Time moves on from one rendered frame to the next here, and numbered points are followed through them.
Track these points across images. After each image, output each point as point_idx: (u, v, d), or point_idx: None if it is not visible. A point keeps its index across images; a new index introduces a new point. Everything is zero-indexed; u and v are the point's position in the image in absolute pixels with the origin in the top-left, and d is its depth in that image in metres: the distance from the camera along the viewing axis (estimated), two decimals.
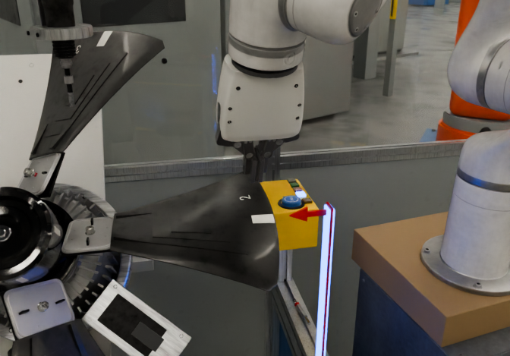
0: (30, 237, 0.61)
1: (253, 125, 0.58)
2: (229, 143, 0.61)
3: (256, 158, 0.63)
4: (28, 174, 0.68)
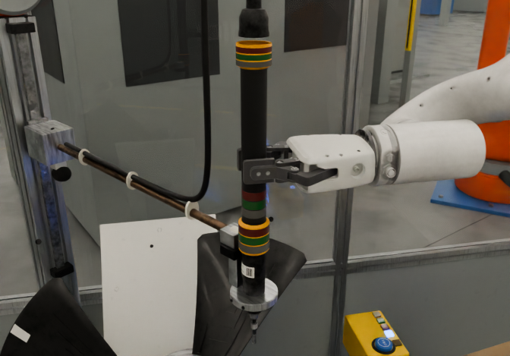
0: None
1: (310, 140, 0.67)
2: (278, 144, 0.71)
3: (266, 151, 0.67)
4: None
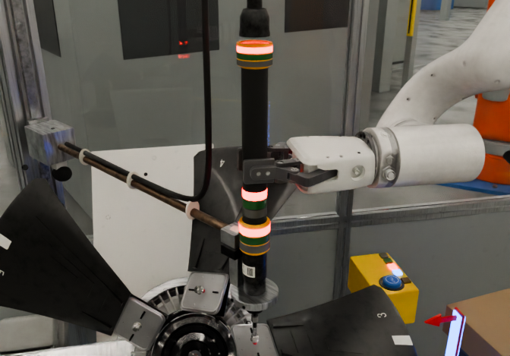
0: None
1: (310, 142, 0.67)
2: (279, 145, 0.71)
3: None
4: (252, 339, 0.75)
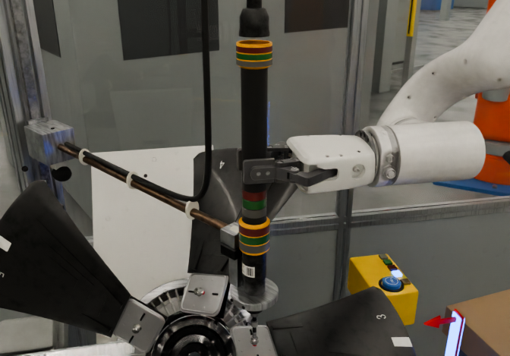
0: None
1: (310, 141, 0.67)
2: (278, 145, 0.71)
3: None
4: (256, 341, 0.75)
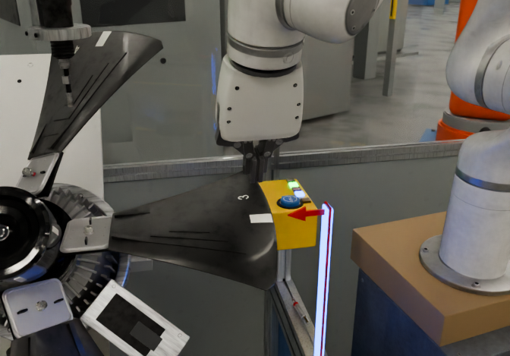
0: (1, 259, 0.60)
1: (253, 125, 0.58)
2: (229, 143, 0.61)
3: (256, 158, 0.63)
4: (84, 231, 0.68)
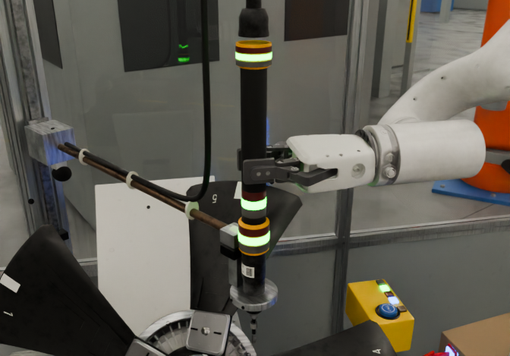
0: None
1: (310, 140, 0.67)
2: (278, 144, 0.71)
3: (266, 151, 0.67)
4: None
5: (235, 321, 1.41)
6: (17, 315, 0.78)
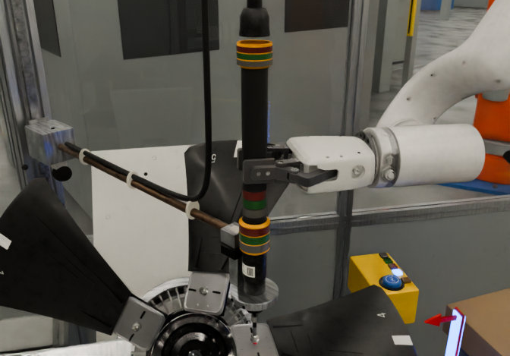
0: None
1: (310, 142, 0.67)
2: (279, 145, 0.71)
3: None
4: None
5: None
6: (7, 273, 0.75)
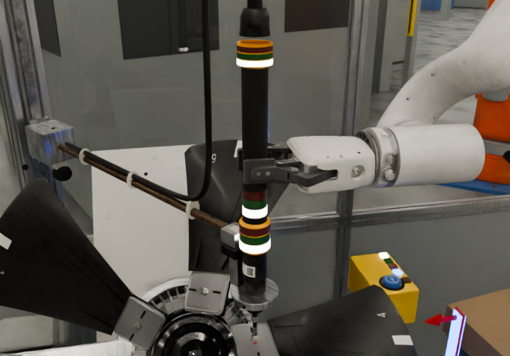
0: None
1: (310, 142, 0.67)
2: (279, 145, 0.71)
3: None
4: None
5: None
6: (7, 273, 0.75)
